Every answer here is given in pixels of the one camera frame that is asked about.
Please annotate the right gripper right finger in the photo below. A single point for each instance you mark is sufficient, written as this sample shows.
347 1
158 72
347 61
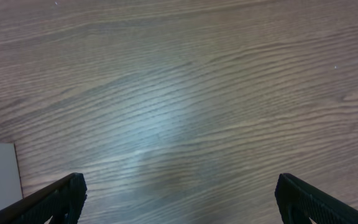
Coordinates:
299 202

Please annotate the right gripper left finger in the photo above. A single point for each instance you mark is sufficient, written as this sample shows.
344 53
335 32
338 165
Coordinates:
59 202

